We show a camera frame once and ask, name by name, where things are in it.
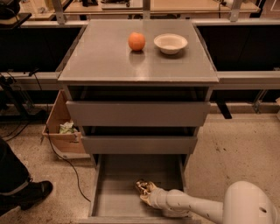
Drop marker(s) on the person's dark trouser leg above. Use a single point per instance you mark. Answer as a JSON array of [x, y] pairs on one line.
[[14, 176]]

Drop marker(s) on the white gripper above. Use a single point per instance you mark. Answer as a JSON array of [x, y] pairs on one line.
[[157, 197]]

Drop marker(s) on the grey drawer cabinet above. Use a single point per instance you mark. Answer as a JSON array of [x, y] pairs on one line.
[[139, 86]]

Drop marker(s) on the crushed orange soda can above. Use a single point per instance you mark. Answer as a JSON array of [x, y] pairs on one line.
[[141, 186]]

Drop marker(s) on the grey top drawer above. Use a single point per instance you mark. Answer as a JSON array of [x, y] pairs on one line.
[[137, 106]]

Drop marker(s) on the cardboard box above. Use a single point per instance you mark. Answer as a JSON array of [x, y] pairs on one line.
[[68, 146]]

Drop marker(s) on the wooden background desk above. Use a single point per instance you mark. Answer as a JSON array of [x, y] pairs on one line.
[[73, 9]]

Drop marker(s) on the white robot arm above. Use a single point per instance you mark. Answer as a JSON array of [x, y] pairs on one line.
[[244, 203]]

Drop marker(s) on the black shoe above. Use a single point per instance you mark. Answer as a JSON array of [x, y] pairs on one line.
[[34, 193]]

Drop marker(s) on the white paper bowl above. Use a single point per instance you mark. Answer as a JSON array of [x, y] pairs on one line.
[[169, 43]]

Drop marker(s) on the crumpled paper in box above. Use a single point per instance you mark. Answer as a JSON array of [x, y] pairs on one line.
[[67, 128]]

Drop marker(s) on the grey middle drawer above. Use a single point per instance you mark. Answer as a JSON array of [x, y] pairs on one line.
[[139, 140]]

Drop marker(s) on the grey metal rail frame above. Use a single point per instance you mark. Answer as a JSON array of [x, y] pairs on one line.
[[248, 78]]

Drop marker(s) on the orange fruit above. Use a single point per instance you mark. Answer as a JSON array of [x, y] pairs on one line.
[[136, 41]]

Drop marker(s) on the grey open bottom drawer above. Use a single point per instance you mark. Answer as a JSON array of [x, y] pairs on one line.
[[115, 197]]

